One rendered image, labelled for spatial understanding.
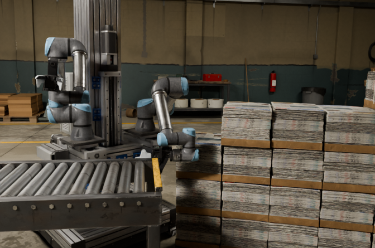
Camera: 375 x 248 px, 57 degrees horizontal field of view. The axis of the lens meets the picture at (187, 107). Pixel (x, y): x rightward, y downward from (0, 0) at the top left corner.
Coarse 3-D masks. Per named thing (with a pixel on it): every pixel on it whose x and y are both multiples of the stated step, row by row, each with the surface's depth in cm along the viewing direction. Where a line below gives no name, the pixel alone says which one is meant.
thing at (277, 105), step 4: (272, 104) 219; (276, 104) 219; (280, 104) 220; (284, 104) 220; (288, 104) 220; (292, 104) 221; (296, 104) 221; (300, 104) 222; (304, 104) 222; (308, 104) 223; (312, 104) 223; (276, 108) 198; (280, 108) 198; (284, 108) 199; (288, 108) 200; (292, 108) 201; (296, 108) 201; (300, 108) 202; (304, 108) 202; (308, 108) 203; (312, 108) 203; (316, 108) 203; (320, 108) 204
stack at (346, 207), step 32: (224, 160) 208; (256, 160) 204; (288, 160) 201; (320, 160) 197; (352, 160) 194; (192, 192) 214; (224, 192) 210; (256, 192) 206; (288, 192) 202; (320, 192) 198; (352, 192) 196; (192, 224) 218; (224, 224) 212; (256, 224) 208; (288, 224) 206
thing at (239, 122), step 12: (228, 108) 201; (240, 108) 200; (252, 108) 202; (264, 108) 204; (228, 120) 203; (240, 120) 201; (252, 120) 200; (264, 120) 199; (228, 132) 204; (240, 132) 202; (252, 132) 201; (264, 132) 199
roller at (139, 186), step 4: (136, 164) 177; (140, 164) 175; (144, 164) 181; (136, 168) 170; (140, 168) 169; (144, 168) 174; (136, 172) 164; (140, 172) 163; (144, 172) 167; (136, 176) 158; (140, 176) 157; (144, 176) 161; (136, 180) 153; (140, 180) 152; (144, 180) 156; (136, 184) 147; (140, 184) 147; (144, 184) 150; (136, 188) 142; (140, 188) 142; (144, 188) 145
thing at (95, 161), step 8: (40, 160) 180; (48, 160) 180; (56, 160) 180; (64, 160) 181; (72, 160) 181; (80, 160) 181; (88, 160) 181; (96, 160) 182; (104, 160) 182; (112, 160) 182; (120, 160) 182; (128, 160) 183; (136, 160) 183; (144, 160) 183; (120, 168) 181; (152, 168) 184; (104, 176) 181; (120, 176) 182; (152, 176) 184
